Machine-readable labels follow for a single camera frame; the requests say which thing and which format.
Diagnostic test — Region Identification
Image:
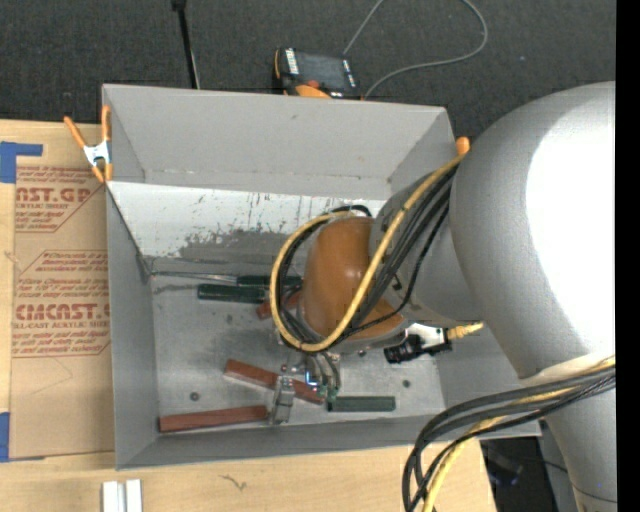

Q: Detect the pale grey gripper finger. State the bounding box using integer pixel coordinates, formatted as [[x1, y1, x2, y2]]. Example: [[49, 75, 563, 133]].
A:
[[271, 375, 297, 426]]

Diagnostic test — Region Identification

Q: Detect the red-brown flat block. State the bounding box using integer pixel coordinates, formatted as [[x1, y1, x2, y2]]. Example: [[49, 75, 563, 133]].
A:
[[158, 404, 270, 434], [222, 358, 327, 406], [255, 290, 302, 321]]

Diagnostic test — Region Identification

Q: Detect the dark green flat block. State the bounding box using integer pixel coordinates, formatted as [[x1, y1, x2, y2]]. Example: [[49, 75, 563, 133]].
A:
[[327, 395, 397, 414], [236, 274, 304, 290], [197, 282, 274, 305]]

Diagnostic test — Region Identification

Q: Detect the grey metal bin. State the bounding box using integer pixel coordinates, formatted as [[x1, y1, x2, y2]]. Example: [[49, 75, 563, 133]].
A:
[[101, 83, 544, 471]]

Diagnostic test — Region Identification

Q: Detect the brown cardboard board red print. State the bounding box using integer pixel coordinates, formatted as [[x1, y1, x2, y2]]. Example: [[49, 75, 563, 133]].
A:
[[0, 118, 116, 462]]

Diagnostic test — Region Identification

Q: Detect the black cylinder on white bracket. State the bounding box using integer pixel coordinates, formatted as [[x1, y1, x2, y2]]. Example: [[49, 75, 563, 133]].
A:
[[383, 321, 485, 365]]

